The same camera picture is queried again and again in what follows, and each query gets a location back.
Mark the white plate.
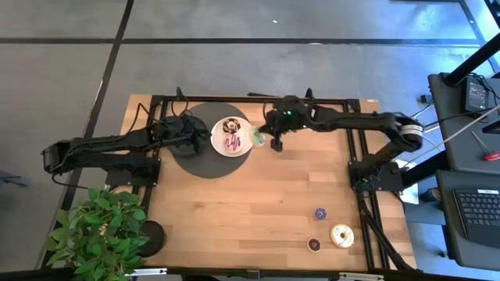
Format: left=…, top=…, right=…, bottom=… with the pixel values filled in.
left=209, top=116, right=254, bottom=158

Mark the black round plant pot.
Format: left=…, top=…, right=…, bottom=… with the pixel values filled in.
left=137, top=220, right=167, bottom=258

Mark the large cream glazed donut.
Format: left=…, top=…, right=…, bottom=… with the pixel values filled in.
left=330, top=223, right=355, bottom=249

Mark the red handled screwdriver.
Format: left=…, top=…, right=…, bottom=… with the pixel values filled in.
left=470, top=130, right=500, bottom=162

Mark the black power adapter box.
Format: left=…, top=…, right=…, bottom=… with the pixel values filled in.
left=464, top=76, right=490, bottom=115

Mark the black side desk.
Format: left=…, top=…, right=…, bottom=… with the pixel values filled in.
left=427, top=72, right=500, bottom=173

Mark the mint green glazed donut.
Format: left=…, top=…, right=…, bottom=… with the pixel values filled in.
left=248, top=126, right=268, bottom=148

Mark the black slanted pole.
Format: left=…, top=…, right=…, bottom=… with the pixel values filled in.
left=444, top=33, right=500, bottom=87

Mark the green leafy plant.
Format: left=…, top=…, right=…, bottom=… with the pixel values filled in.
left=45, top=187, right=150, bottom=281

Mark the grey round mat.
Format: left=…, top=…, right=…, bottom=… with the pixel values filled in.
left=171, top=101, right=255, bottom=180

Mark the white cable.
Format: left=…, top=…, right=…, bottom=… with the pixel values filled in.
left=405, top=104, right=500, bottom=165

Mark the black metal table frame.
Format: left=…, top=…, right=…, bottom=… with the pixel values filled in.
left=132, top=93, right=415, bottom=274

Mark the pink glazed donut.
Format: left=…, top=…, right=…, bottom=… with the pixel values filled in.
left=223, top=134, right=244, bottom=155

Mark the black keyboard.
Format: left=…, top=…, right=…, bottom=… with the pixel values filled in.
left=452, top=188, right=500, bottom=249

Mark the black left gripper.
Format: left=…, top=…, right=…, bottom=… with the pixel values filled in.
left=155, top=116, right=211, bottom=155

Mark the silver metal bracket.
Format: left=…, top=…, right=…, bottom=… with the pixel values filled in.
left=338, top=272, right=386, bottom=281
left=124, top=267, right=168, bottom=278

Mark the grey keyboard desk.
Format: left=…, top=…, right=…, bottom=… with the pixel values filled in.
left=435, top=169, right=500, bottom=272

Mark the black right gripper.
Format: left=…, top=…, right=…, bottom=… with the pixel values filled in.
left=258, top=95, right=313, bottom=153

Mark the chocolate donut white drizzle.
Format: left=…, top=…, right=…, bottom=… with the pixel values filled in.
left=222, top=117, right=241, bottom=136

